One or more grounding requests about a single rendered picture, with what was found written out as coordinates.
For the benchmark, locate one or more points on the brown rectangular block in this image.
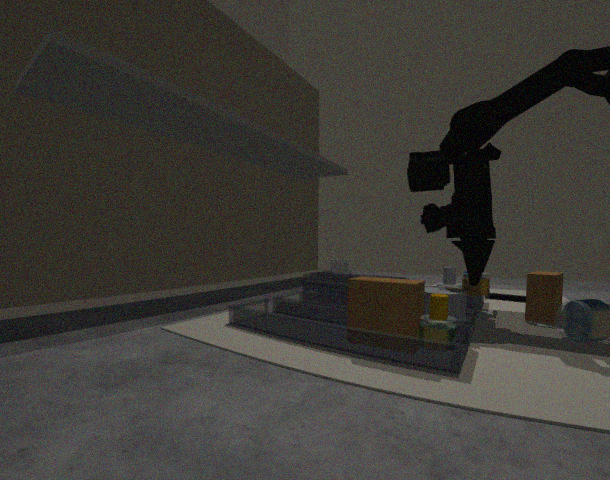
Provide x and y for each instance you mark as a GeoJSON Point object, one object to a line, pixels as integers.
{"type": "Point", "coordinates": [387, 305]}

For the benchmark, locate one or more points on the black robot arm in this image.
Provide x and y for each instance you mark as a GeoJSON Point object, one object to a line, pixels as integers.
{"type": "Point", "coordinates": [472, 126]}

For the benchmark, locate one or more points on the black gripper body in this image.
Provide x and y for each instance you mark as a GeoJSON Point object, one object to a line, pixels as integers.
{"type": "Point", "coordinates": [475, 209]}

